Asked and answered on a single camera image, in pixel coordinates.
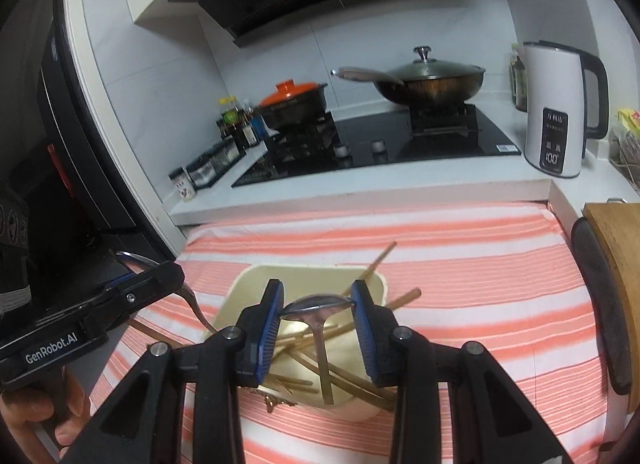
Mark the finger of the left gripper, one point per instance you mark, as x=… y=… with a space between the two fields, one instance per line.
x=118 y=304
x=111 y=284

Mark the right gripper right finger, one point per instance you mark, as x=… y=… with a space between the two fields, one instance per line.
x=492 y=421

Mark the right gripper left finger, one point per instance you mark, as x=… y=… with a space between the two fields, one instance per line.
x=141 y=421

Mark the large steel spoon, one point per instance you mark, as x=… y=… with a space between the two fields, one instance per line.
x=185 y=292

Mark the wooden chopstick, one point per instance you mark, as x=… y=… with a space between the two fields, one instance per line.
x=376 y=262
x=351 y=383
x=404 y=299
x=305 y=338

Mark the small steel spoon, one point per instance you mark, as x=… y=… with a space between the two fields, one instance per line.
x=314 y=310

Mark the person's left hand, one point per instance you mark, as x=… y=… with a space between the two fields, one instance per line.
x=24 y=408

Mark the small spice jar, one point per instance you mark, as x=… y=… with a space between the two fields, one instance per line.
x=183 y=184

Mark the striped orange white tablecloth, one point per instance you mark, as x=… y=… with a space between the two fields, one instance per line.
x=501 y=274

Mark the beige utensil holder box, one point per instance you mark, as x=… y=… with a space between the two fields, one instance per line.
x=294 y=372

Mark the condiment bottles group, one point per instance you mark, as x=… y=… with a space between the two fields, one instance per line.
x=235 y=122

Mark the wooden cutting board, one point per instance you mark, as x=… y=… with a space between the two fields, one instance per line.
x=616 y=226

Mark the black pot orange lid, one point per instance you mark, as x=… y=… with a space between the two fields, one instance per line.
x=293 y=104

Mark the black gas stove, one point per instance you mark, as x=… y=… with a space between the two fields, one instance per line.
x=403 y=136

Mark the white electric kettle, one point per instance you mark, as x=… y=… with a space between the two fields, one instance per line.
x=557 y=129

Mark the black wok with lid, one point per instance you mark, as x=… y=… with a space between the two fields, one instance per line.
x=424 y=82

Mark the wire basket with packets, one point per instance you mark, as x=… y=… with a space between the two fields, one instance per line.
x=626 y=145

